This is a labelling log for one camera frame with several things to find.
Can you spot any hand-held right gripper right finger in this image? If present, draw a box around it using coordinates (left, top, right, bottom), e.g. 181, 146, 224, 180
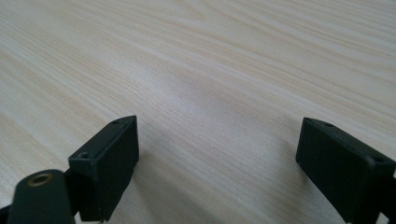
295, 117, 396, 224

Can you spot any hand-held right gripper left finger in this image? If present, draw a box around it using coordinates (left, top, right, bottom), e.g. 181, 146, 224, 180
67, 115, 140, 223

